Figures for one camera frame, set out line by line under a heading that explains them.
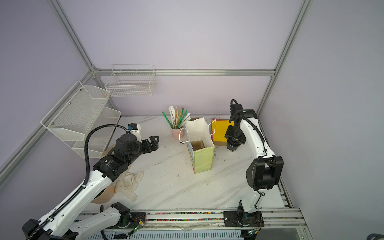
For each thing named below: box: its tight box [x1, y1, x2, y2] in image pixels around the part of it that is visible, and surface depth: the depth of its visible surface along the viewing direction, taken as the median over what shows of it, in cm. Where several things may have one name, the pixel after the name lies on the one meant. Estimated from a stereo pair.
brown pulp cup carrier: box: [190, 139, 205, 152], surface depth 100 cm
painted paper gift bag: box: [179, 117, 217, 174], surface depth 86 cm
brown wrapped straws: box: [175, 107, 183, 129], surface depth 103 cm
